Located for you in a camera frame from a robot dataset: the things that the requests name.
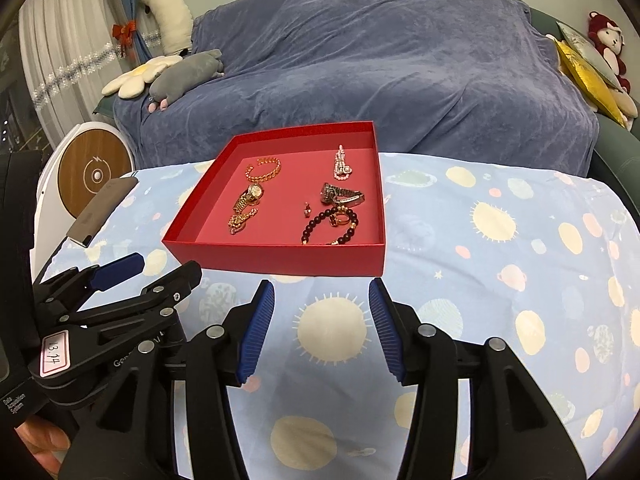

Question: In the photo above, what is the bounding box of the white long plush toy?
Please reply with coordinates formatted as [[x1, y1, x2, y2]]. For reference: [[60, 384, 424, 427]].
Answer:
[[139, 0, 195, 57]]

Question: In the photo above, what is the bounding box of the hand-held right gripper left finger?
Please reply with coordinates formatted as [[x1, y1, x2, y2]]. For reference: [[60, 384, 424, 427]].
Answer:
[[59, 280, 276, 480]]

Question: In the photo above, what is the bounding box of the gold bead chain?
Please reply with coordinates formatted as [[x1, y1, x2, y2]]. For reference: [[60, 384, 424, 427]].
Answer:
[[228, 207, 259, 236]]

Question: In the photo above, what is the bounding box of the blue-grey sofa cover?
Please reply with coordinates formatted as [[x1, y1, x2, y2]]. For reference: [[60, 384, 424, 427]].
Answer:
[[112, 0, 601, 178]]

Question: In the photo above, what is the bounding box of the dark wooden bead bracelet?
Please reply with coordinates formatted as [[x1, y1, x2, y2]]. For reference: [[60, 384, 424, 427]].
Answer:
[[301, 207, 360, 247]]

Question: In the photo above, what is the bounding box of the person's left hand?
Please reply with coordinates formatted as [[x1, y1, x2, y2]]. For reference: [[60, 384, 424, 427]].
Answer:
[[14, 417, 69, 479]]

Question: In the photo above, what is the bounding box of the red cardboard box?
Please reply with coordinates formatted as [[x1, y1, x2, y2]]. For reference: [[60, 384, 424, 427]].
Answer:
[[161, 120, 387, 278]]

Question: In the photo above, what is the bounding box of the red curtain bow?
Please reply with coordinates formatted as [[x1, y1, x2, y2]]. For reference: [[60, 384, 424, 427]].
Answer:
[[112, 19, 139, 56]]

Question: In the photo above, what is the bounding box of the green sofa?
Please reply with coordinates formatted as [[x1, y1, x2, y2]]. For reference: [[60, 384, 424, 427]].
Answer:
[[530, 7, 640, 181]]

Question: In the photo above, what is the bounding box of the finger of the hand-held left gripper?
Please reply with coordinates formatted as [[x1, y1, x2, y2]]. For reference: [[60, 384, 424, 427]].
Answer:
[[31, 253, 146, 318], [54, 260, 203, 342]]

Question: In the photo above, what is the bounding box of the grey plush toy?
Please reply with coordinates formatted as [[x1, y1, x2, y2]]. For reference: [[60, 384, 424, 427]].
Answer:
[[147, 49, 225, 112]]

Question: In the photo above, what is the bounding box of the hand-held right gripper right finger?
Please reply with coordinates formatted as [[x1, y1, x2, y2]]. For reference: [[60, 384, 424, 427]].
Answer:
[[367, 277, 587, 480]]

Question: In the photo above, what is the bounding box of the cream plush cushion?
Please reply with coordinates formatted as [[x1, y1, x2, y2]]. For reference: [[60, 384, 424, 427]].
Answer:
[[617, 87, 640, 119]]

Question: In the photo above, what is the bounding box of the white curtain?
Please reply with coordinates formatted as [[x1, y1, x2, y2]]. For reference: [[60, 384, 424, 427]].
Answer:
[[17, 0, 126, 151]]

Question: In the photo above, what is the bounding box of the gold wristwatch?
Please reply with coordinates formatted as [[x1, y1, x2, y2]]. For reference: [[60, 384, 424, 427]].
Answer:
[[232, 182, 265, 213]]

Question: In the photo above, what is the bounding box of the red monkey plush toy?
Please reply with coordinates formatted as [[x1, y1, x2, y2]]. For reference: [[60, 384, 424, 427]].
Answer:
[[587, 10, 632, 92]]

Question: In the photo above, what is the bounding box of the silver wristwatch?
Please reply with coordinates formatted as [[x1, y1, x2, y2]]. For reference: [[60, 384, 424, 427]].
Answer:
[[321, 182, 366, 207]]

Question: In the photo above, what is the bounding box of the pink pearl bracelet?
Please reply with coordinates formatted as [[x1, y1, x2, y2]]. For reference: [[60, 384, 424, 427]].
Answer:
[[331, 144, 355, 182]]

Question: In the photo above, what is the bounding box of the brown flat object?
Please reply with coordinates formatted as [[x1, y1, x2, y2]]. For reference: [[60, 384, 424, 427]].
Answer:
[[67, 176, 138, 247]]

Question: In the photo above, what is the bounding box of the blue planet-print tablecloth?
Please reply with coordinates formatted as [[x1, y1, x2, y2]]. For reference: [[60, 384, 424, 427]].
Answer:
[[30, 152, 640, 480]]

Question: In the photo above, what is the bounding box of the cream flower cushion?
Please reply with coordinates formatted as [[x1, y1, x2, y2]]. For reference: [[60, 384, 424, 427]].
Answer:
[[101, 55, 183, 100]]

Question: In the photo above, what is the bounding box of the gold chain-link bangle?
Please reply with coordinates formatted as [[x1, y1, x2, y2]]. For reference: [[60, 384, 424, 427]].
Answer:
[[245, 157, 282, 184]]

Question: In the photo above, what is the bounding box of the yellow cushion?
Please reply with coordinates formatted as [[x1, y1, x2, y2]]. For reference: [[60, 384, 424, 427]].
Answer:
[[555, 40, 628, 128]]

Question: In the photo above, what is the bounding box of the white round wood-faced device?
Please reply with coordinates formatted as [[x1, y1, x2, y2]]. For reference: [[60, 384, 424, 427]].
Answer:
[[30, 121, 133, 271]]

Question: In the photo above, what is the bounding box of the grey printed cushion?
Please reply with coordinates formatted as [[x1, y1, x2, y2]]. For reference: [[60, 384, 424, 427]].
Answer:
[[556, 21, 626, 92]]

